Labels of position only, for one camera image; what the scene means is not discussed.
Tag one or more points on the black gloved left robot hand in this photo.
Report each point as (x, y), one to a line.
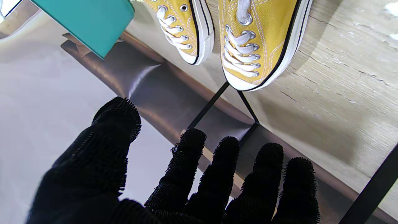
(87, 174)

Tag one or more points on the green plastic basin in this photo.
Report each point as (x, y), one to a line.
(87, 21)

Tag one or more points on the yellow canvas sneaker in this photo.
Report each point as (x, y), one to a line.
(273, 31)
(207, 34)

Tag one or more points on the brown leather sofa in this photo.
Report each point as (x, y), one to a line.
(155, 84)

